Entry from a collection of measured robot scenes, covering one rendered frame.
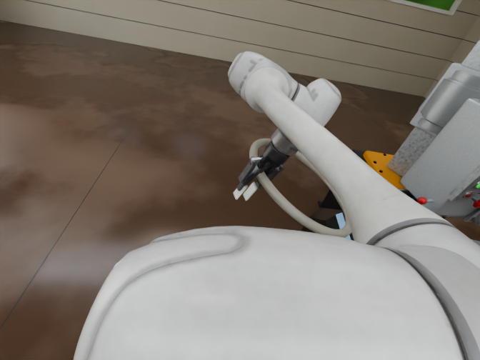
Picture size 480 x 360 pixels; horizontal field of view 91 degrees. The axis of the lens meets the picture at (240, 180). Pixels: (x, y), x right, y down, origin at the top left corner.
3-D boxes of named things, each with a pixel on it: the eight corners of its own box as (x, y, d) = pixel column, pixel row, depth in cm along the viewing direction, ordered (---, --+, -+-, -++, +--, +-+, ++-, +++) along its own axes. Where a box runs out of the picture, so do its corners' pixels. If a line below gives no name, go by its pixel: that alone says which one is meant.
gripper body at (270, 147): (276, 152, 66) (258, 175, 71) (296, 158, 71) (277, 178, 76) (266, 136, 70) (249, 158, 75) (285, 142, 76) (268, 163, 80)
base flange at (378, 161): (361, 153, 209) (363, 148, 205) (412, 162, 212) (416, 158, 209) (383, 191, 171) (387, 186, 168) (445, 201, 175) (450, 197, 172)
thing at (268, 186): (320, 167, 120) (324, 163, 119) (371, 253, 84) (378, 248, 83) (240, 126, 99) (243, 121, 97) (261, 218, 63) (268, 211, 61)
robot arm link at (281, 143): (311, 146, 68) (297, 161, 71) (296, 127, 73) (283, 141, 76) (290, 138, 62) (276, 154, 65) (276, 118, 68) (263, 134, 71)
